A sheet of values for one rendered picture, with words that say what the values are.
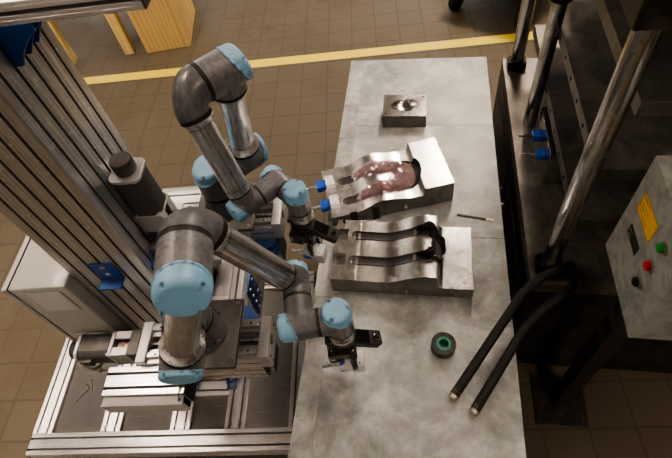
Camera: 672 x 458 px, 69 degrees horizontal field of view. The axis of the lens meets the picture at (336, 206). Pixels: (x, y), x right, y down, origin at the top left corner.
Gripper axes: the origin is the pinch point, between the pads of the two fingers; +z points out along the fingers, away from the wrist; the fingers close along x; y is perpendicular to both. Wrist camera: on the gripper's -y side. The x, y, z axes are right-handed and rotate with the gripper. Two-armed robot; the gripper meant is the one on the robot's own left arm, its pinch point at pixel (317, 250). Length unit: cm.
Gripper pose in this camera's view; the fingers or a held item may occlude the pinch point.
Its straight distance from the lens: 177.0
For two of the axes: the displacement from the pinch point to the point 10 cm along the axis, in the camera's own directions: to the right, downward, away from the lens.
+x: -2.2, 7.9, -5.7
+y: -9.7, -1.1, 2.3
